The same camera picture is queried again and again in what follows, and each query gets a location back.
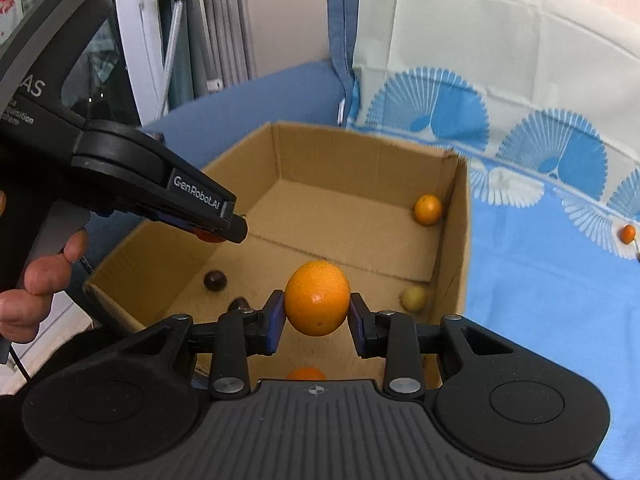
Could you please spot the cardboard box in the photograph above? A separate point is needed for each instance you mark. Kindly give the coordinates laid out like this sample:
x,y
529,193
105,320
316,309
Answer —
x,y
325,210

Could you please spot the blue mattress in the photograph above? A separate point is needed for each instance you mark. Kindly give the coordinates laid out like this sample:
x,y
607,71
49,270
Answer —
x,y
250,105

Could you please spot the white window frame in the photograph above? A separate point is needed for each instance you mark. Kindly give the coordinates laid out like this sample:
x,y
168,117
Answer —
x,y
140,35

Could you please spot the dark purple round fruit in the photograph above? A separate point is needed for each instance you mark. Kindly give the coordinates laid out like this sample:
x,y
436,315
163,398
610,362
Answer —
x,y
215,280
240,304

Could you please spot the reddish orange fruit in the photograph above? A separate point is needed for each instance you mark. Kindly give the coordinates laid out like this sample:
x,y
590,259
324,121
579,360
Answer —
x,y
211,237

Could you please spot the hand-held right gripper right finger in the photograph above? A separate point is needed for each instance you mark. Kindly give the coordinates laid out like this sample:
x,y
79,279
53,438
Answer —
x,y
356,326

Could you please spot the large orange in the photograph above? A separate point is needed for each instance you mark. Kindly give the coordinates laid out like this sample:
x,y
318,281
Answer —
x,y
305,375
317,297
428,209

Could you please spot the grey curtain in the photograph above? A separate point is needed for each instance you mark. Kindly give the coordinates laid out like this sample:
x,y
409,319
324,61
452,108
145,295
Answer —
x,y
220,20

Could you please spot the person's left hand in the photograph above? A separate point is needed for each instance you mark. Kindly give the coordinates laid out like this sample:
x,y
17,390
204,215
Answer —
x,y
47,275

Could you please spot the yellow round fruit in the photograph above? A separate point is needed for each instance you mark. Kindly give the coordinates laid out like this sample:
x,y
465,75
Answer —
x,y
414,299

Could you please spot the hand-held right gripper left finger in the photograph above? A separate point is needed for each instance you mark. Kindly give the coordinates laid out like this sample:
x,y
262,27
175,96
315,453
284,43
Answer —
x,y
275,321

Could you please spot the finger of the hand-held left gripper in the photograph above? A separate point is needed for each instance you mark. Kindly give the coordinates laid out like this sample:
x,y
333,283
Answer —
x,y
225,230

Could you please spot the blue fabric cover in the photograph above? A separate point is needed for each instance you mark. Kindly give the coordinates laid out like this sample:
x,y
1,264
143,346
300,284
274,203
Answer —
x,y
340,50

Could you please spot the small orange tangerine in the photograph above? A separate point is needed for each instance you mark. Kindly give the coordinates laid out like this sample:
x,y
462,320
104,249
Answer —
x,y
627,232

